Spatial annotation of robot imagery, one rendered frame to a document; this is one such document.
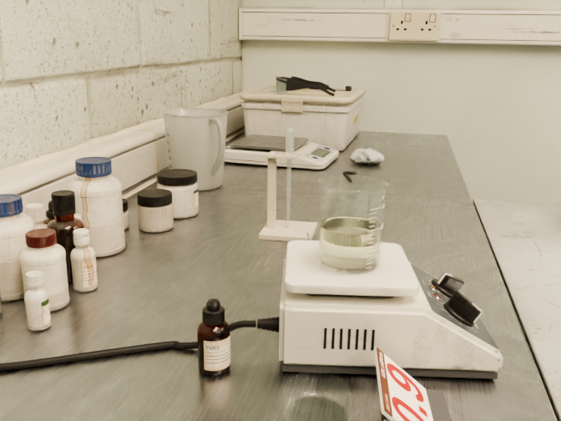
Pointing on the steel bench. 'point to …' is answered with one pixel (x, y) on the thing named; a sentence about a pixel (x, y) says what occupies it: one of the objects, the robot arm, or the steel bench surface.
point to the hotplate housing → (375, 337)
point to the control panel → (446, 310)
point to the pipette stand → (275, 229)
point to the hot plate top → (402, 287)
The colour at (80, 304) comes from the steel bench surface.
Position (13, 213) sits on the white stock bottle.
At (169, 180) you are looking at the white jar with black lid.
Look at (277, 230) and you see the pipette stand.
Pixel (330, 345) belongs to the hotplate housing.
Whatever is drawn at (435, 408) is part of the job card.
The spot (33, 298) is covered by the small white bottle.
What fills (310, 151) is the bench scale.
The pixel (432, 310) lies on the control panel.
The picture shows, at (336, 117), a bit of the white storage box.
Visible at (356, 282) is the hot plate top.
